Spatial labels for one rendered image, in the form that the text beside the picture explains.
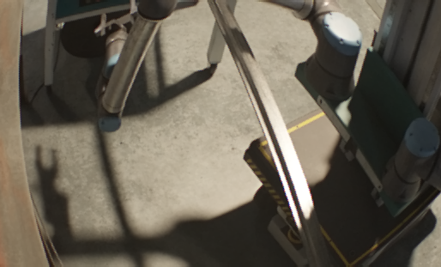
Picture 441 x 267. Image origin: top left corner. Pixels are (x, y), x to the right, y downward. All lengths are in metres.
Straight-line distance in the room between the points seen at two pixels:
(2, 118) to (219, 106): 1.41
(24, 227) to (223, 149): 1.44
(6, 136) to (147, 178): 1.08
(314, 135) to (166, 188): 0.58
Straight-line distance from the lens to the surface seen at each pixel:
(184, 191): 2.70
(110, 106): 2.13
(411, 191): 2.01
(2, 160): 1.81
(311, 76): 2.15
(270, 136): 1.96
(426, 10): 1.89
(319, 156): 2.49
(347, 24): 2.06
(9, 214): 1.71
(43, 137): 2.83
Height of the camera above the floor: 2.28
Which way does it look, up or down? 52 degrees down
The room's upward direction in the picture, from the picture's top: 15 degrees clockwise
